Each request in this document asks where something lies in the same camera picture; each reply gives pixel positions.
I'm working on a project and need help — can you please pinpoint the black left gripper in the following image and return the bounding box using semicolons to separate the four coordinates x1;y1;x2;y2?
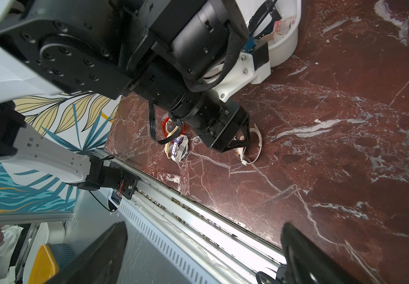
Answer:
190;101;251;153

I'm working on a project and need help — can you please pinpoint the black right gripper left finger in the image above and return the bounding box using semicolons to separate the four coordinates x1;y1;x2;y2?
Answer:
47;222;128;284

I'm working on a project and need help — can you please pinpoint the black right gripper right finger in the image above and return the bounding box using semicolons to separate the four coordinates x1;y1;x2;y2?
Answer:
281;222;360;284

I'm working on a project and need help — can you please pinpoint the white orange strap watch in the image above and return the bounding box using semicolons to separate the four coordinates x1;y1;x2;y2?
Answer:
235;124;263;166

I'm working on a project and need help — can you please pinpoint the white pink strap watch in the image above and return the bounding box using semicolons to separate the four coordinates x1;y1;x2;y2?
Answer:
263;15;296;43

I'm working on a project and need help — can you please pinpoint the black strap watch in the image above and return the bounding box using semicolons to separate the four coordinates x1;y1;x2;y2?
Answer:
248;1;282;39

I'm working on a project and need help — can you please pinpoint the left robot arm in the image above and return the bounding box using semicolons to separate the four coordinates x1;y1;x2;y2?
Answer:
0;1;252;194

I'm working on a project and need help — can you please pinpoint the red transparent watch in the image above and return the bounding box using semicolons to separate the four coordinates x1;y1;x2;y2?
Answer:
162;117;177;138

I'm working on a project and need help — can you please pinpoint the white plastic storage box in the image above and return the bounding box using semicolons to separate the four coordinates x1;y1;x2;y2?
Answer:
236;0;302;67

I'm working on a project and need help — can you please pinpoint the purple white strap watch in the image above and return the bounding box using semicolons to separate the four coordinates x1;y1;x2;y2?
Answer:
166;134;189;164

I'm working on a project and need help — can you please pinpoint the cream strap watch on red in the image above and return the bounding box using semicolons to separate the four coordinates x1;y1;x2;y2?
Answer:
164;120;177;138

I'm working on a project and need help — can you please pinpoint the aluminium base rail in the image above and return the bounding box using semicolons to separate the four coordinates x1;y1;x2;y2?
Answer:
65;148;287;284

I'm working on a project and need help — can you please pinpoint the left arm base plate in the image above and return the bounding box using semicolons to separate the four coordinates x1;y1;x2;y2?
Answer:
108;168;139;211

